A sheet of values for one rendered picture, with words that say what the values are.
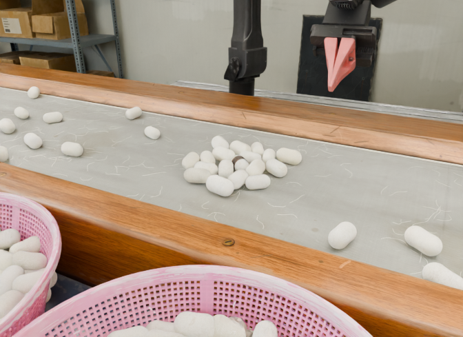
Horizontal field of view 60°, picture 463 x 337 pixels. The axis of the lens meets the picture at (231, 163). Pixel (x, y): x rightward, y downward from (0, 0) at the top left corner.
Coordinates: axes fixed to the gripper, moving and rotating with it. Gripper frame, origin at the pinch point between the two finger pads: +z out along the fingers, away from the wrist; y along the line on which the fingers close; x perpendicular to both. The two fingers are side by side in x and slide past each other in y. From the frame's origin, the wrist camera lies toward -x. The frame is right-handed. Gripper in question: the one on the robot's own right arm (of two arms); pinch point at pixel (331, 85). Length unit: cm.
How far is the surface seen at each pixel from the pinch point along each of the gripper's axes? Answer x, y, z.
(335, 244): -14.6, 7.8, 28.2
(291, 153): -4.4, -1.8, 14.8
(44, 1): 101, -230, -116
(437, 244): -13.0, 16.5, 25.6
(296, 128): 3.6, -4.5, 6.6
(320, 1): 119, -46, -140
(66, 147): -11.4, -32.0, 23.0
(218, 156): -6.3, -11.1, 18.0
